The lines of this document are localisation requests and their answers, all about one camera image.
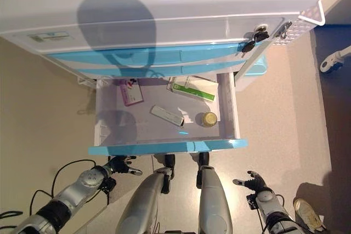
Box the white bed caster wheel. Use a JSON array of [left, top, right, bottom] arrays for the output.
[[319, 53, 346, 76]]

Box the yellow cap medicine bottle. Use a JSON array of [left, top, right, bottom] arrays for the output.
[[195, 111, 218, 128]]

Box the pink white medicine box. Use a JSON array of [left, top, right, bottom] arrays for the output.
[[119, 78, 145, 107]]

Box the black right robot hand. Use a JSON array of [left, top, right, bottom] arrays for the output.
[[232, 170, 269, 191]]

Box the white medical cart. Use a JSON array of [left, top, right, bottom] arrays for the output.
[[0, 0, 327, 88]]

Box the perforated white cart shelf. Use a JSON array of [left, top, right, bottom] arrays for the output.
[[274, 0, 327, 48]]

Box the light blue cart bin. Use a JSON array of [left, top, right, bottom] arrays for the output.
[[235, 54, 269, 93]]

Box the grey right robot leg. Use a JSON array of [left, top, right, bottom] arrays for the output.
[[190, 151, 234, 234]]

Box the silver cart latch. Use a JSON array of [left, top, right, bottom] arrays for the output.
[[275, 21, 293, 39]]

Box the white box green stripe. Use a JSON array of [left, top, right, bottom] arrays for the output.
[[166, 76, 218, 103]]

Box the black key bunch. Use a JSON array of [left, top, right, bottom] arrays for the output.
[[241, 24, 271, 53]]

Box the white sneaker shoe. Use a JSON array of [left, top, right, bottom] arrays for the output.
[[292, 197, 327, 231]]

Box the white blue cart label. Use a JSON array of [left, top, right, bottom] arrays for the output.
[[27, 31, 70, 44]]

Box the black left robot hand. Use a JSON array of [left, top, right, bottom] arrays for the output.
[[109, 155, 143, 176]]

